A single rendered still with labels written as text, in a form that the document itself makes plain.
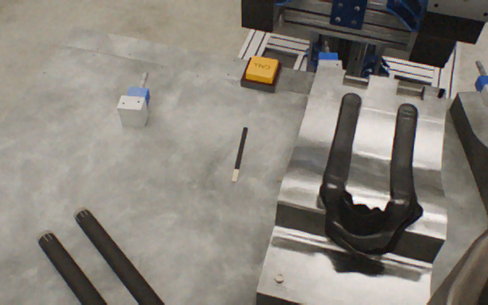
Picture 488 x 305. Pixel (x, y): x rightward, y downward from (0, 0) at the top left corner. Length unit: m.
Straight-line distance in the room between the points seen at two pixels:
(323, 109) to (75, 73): 0.59
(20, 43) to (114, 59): 1.48
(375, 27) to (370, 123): 0.50
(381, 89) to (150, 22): 1.77
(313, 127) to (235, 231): 0.25
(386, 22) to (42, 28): 1.81
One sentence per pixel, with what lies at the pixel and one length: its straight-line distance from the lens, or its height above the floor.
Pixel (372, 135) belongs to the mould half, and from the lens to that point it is 0.99.
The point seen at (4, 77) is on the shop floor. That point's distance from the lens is 2.57.
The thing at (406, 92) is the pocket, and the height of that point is 0.87.
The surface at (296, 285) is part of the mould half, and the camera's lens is 0.84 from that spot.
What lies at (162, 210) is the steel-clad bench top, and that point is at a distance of 0.98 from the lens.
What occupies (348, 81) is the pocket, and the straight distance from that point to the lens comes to 1.10.
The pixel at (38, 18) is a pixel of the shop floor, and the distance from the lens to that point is 2.83.
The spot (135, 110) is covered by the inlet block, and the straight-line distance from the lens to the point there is 1.07.
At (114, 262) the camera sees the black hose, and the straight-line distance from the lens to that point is 0.87.
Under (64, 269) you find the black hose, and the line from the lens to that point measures 0.91.
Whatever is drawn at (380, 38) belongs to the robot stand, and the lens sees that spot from 1.48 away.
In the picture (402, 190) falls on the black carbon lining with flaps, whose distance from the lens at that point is 0.89.
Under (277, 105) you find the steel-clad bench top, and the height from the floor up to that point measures 0.80.
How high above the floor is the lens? 1.63
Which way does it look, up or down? 53 degrees down
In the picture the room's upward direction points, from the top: straight up
